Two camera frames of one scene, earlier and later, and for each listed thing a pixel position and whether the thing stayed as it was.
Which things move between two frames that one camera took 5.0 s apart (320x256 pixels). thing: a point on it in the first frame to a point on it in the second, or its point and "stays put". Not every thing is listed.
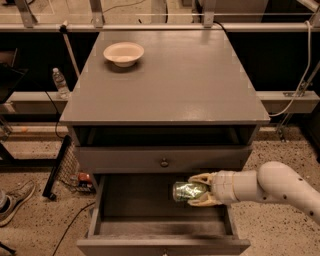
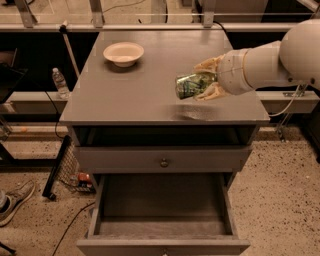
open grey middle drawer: x=137 y=215 stays put
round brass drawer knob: x=164 y=163 stays put
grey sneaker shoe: x=10 y=200 stays put
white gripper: x=222 y=187 to x=232 y=72
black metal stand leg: x=49 y=184 stays put
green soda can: x=185 y=191 to x=188 y=84
